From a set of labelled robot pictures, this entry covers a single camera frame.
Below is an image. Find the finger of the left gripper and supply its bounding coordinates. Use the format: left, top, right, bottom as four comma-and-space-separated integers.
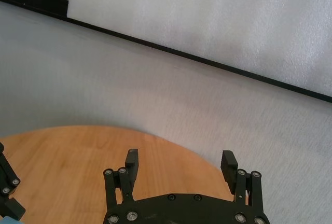
0, 142, 26, 221

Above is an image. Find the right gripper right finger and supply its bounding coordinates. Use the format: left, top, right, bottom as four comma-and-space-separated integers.
220, 150, 265, 206

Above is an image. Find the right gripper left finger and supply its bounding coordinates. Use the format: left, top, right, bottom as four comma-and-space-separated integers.
103, 148, 140, 206

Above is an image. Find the blue cube building block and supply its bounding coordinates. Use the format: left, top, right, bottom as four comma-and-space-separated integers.
0, 216, 22, 224

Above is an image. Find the black horizontal wall rail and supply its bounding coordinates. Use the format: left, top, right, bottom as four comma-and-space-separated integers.
0, 0, 332, 103

